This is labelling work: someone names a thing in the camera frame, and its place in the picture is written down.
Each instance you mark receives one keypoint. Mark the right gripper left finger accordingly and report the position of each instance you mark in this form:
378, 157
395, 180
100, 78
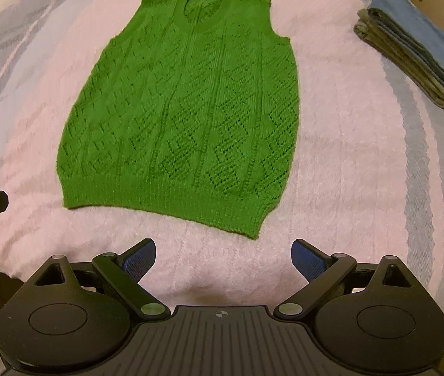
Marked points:
122, 274

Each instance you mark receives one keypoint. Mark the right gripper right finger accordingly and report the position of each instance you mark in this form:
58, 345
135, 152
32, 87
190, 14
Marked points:
324, 274

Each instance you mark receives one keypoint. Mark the folded grey-green garment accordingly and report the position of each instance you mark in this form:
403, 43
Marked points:
401, 55

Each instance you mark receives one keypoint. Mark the green knitted vest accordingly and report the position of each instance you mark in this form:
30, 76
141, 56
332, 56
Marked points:
191, 112

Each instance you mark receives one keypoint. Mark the folded blue garment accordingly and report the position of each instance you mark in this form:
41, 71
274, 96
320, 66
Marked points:
407, 24

